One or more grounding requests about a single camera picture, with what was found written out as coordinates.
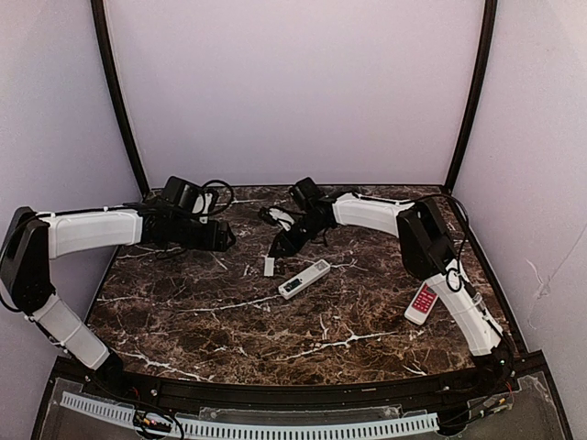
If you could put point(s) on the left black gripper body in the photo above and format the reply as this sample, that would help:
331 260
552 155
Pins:
220 235

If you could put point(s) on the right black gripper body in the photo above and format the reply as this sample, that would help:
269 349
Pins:
296 232

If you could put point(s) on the white battery cover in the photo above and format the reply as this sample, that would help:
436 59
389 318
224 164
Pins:
269 265

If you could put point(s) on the white air conditioner remote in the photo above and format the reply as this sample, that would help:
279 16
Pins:
304 279

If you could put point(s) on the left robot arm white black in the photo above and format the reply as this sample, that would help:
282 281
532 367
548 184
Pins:
183 214

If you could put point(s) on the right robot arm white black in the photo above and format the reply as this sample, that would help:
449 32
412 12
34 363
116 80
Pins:
427 252

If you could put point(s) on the red white remote control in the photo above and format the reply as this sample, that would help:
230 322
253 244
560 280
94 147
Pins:
421 305

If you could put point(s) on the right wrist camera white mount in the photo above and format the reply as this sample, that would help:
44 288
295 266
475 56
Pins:
275 216

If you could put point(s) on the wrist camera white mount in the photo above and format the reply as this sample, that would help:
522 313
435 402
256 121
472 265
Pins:
275 216
204 205

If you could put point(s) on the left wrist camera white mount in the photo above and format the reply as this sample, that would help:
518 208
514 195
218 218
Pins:
204 205

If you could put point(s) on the left black frame post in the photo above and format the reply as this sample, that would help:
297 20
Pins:
116 95

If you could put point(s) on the black frame post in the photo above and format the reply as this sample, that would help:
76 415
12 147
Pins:
474 95
116 95

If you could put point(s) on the black front rail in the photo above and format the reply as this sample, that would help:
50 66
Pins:
416 393

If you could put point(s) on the white slotted cable duct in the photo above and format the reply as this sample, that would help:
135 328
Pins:
216 423

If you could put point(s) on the right black frame post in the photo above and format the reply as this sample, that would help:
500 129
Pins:
474 95

